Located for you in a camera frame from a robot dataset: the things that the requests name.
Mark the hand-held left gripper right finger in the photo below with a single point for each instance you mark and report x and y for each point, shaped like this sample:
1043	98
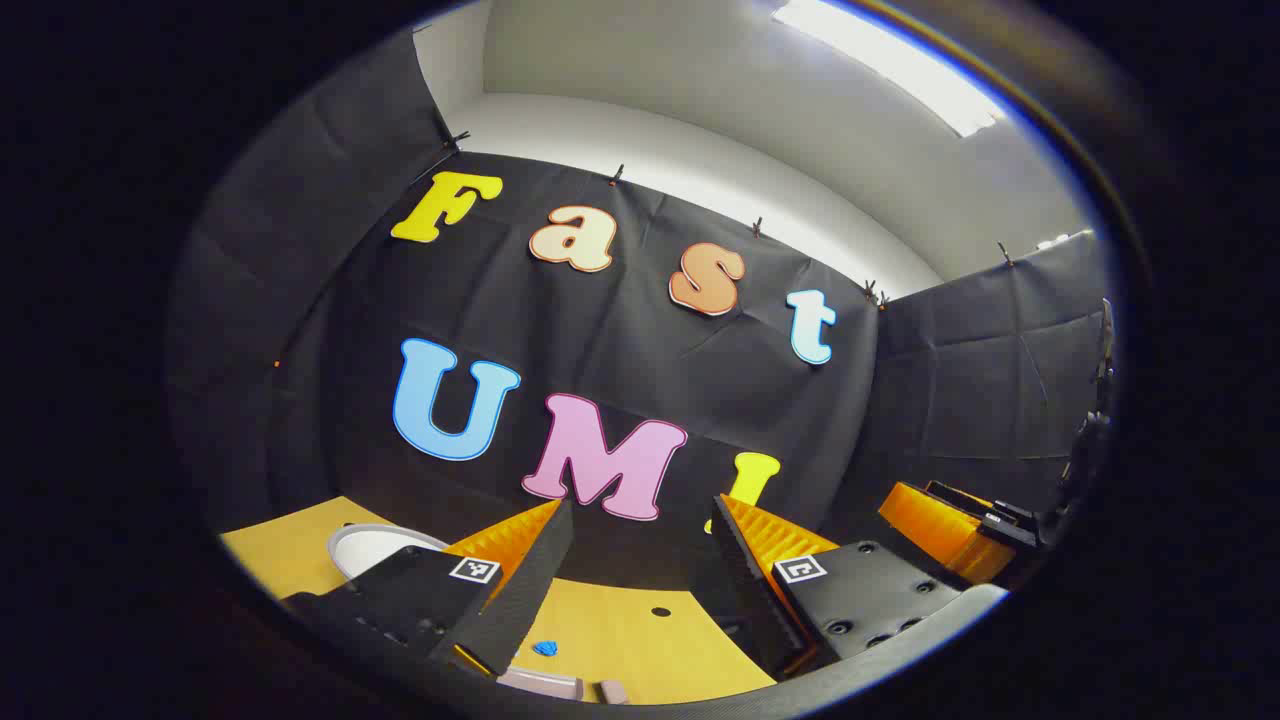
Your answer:
745	590

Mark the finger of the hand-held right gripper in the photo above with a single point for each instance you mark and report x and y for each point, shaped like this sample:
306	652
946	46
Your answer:
1005	522
935	535

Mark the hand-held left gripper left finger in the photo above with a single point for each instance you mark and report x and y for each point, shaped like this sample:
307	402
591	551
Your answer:
520	590

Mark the dark blue paper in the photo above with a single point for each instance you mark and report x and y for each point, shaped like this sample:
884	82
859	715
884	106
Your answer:
545	648

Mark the lavender dustpan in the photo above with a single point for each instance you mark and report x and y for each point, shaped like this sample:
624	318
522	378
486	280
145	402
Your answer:
540	684

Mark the white garbage bin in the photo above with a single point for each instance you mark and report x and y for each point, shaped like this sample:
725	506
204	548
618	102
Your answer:
372	550

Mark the black backdrop cloth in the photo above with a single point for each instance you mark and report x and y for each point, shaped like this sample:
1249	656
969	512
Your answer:
620	330

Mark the ceiling light panel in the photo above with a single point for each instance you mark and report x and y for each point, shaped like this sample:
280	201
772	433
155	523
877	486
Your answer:
900	65

